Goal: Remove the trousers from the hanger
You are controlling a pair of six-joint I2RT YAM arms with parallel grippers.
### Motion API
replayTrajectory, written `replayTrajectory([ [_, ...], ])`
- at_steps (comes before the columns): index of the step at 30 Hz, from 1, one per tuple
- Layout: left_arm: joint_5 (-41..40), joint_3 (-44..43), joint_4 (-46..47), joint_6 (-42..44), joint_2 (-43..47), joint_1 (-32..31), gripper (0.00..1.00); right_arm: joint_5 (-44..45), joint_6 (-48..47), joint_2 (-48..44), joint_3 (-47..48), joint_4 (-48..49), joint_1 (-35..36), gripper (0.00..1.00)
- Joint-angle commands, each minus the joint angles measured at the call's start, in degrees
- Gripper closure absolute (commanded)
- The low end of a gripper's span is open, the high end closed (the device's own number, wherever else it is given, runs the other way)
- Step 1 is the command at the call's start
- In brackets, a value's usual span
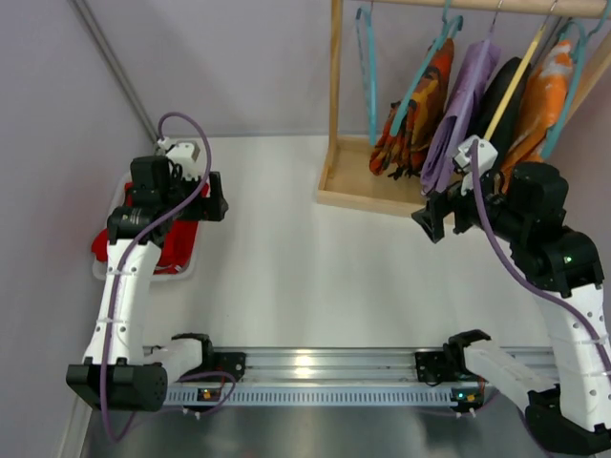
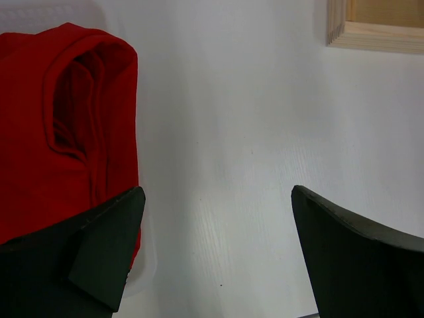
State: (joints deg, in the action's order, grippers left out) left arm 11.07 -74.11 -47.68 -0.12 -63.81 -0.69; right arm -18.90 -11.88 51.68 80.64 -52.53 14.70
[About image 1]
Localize far right teal hanger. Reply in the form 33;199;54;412
539;9;610;160

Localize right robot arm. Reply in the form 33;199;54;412
412;162;610;456

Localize white plastic basket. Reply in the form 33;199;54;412
90;174;204;282

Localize red garment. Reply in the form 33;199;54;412
91;180;211;276

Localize empty teal hanger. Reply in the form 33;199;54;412
355;2;378;146

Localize teal hanger with trousers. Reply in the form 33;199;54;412
390;0;464;136

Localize orange white garment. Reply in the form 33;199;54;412
501;40;573;190

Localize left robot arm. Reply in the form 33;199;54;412
66;156;228;412

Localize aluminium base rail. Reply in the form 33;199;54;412
161;345;564;421

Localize wooden clothes rack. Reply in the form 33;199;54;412
316;1;605;217

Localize black garment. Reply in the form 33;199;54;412
468;57;532;170

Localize wooden hanger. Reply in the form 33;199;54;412
483;1;558;141

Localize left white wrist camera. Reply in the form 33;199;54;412
157;137;203;179

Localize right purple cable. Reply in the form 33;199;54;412
470;142;611;383

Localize orange camouflage trousers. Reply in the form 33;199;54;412
369;38;454;179

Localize purple hanger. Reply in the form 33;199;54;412
486;0;504;41

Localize purple garment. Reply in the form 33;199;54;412
420;36;501;196

